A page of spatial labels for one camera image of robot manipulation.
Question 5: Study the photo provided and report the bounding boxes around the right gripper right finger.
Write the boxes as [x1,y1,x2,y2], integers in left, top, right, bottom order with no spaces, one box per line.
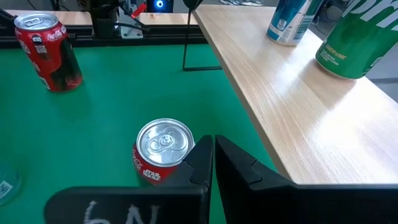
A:
[215,135,295,191]

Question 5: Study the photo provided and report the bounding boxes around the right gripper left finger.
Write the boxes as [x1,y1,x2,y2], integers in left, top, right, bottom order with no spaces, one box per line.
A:
[167,134,215,188]

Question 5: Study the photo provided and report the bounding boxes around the green Sprite can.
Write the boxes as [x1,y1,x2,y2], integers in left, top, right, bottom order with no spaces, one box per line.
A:
[315,0,398,80]

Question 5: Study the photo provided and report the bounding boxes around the red Star Wars Coca-Cola can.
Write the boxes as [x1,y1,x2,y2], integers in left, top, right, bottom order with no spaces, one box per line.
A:
[132,118,196,186]
[14,11,84,93]

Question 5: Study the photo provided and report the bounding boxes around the green table mat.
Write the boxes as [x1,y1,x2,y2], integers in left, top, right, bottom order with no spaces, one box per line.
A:
[0,43,277,224]

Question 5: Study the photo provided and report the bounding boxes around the black computer with blue light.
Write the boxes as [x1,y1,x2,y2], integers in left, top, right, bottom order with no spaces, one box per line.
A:
[146,0,174,14]

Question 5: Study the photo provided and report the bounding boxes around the wooden shelf with black frame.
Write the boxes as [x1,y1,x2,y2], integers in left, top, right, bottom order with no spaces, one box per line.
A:
[182,3,398,186]

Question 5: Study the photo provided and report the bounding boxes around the black aluminium table frame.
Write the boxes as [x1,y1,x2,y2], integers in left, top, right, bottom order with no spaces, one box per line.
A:
[0,7,208,49]

